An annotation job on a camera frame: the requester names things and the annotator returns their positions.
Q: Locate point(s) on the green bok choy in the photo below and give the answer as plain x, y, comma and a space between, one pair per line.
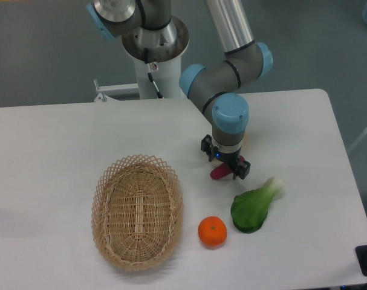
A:
249, 210

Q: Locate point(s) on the orange tangerine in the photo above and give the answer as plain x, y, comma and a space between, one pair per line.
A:
212, 231

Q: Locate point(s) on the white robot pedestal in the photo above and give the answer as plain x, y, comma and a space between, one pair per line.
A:
156, 55

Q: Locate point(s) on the oval wicker basket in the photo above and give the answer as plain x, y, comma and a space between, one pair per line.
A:
137, 213

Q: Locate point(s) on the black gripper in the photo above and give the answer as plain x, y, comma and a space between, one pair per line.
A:
226, 154

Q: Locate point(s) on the white metal base frame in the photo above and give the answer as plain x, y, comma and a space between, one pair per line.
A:
128, 92

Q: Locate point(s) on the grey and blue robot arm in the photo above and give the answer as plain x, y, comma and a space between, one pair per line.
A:
211, 90

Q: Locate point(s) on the purple sweet potato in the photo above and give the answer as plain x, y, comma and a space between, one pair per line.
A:
221, 171

